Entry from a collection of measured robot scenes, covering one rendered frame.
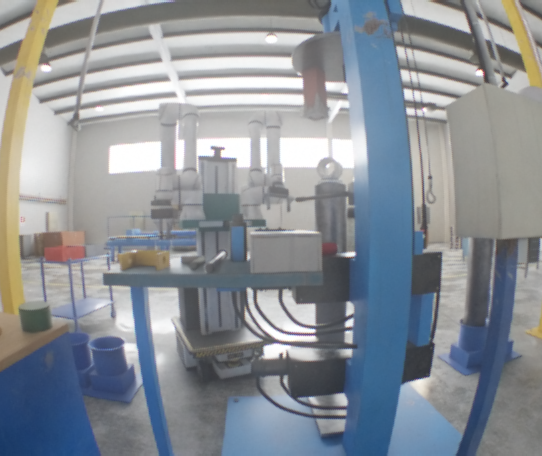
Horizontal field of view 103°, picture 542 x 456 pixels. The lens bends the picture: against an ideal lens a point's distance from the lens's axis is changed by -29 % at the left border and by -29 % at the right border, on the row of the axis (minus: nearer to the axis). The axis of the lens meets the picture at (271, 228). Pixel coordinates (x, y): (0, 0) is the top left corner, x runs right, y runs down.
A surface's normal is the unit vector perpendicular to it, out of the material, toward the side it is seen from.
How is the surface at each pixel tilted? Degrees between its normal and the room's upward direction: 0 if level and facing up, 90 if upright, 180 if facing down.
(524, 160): 90
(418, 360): 90
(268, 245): 90
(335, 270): 90
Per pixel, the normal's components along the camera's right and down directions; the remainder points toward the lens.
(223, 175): 0.46, 0.00
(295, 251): 0.06, 0.01
